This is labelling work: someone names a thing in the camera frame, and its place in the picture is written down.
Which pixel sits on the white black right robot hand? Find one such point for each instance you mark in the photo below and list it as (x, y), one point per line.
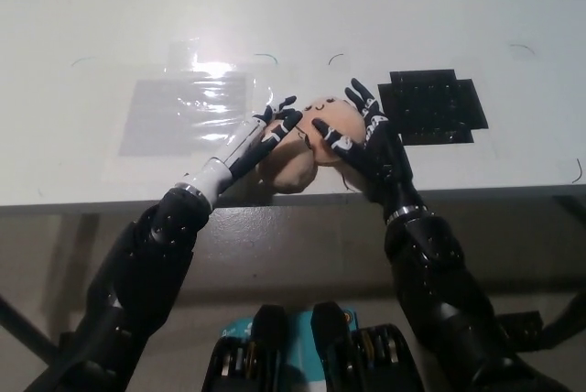
(380, 158)

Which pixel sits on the black tape patch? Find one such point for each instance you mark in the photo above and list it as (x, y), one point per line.
(430, 108)

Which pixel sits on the black table leg brace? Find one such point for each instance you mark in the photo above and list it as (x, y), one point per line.
(23, 325)

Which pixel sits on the peach plush dumpling toy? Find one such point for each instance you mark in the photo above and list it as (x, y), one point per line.
(345, 117)
(288, 167)

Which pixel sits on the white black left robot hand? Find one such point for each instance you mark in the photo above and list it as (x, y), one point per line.
(229, 154)

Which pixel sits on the black teal robot torso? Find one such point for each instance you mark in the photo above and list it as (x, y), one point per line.
(270, 337)

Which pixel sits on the clear plastic tape sheet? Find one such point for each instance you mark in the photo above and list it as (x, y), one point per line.
(220, 71)

